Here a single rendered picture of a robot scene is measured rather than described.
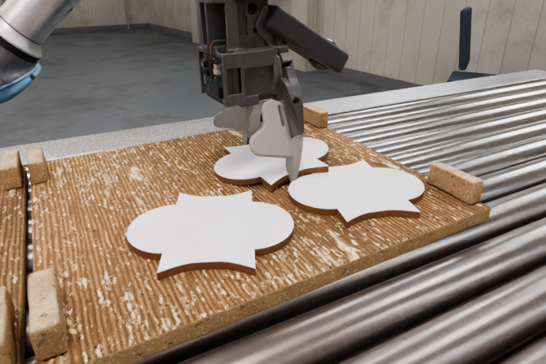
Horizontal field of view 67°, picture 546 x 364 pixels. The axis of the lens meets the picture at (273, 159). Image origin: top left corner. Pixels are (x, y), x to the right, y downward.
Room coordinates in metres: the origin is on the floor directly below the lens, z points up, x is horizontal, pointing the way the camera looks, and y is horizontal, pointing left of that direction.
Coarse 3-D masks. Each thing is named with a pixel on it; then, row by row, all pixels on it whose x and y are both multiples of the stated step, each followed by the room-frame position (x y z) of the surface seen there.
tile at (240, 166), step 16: (304, 144) 0.49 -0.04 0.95; (320, 144) 0.49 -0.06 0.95; (224, 160) 0.46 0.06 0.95; (240, 160) 0.46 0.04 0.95; (256, 160) 0.45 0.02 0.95; (272, 160) 0.45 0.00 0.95; (304, 160) 0.44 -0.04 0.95; (320, 160) 0.45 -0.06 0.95; (224, 176) 0.42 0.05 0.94; (240, 176) 0.41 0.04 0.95; (256, 176) 0.41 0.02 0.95; (272, 176) 0.41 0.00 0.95
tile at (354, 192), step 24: (336, 168) 0.44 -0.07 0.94; (360, 168) 0.44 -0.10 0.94; (384, 168) 0.44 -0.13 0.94; (288, 192) 0.38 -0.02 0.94; (312, 192) 0.38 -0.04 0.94; (336, 192) 0.38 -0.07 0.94; (360, 192) 0.38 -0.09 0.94; (384, 192) 0.38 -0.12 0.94; (408, 192) 0.38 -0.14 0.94; (360, 216) 0.33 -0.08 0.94; (384, 216) 0.34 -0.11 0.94; (408, 216) 0.34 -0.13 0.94
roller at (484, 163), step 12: (528, 144) 0.58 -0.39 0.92; (540, 144) 0.58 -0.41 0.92; (480, 156) 0.53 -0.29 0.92; (492, 156) 0.53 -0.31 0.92; (504, 156) 0.54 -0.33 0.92; (516, 156) 0.55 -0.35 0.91; (528, 156) 0.55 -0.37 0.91; (540, 156) 0.56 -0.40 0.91; (468, 168) 0.50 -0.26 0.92; (480, 168) 0.51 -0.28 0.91; (492, 168) 0.52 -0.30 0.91; (504, 168) 0.53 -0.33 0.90
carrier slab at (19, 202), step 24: (24, 168) 0.46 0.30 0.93; (0, 192) 0.40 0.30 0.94; (24, 192) 0.40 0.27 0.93; (0, 216) 0.34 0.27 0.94; (24, 216) 0.35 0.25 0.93; (0, 240) 0.30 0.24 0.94; (24, 240) 0.31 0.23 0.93; (0, 264) 0.27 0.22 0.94; (24, 264) 0.28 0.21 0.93; (24, 288) 0.25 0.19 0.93; (24, 312) 0.23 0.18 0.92; (24, 336) 0.21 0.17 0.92
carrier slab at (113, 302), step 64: (320, 128) 0.60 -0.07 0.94; (64, 192) 0.40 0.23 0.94; (128, 192) 0.40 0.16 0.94; (192, 192) 0.40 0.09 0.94; (256, 192) 0.40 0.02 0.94; (64, 256) 0.28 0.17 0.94; (128, 256) 0.28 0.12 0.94; (320, 256) 0.28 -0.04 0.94; (384, 256) 0.29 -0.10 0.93; (128, 320) 0.21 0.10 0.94; (192, 320) 0.21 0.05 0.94
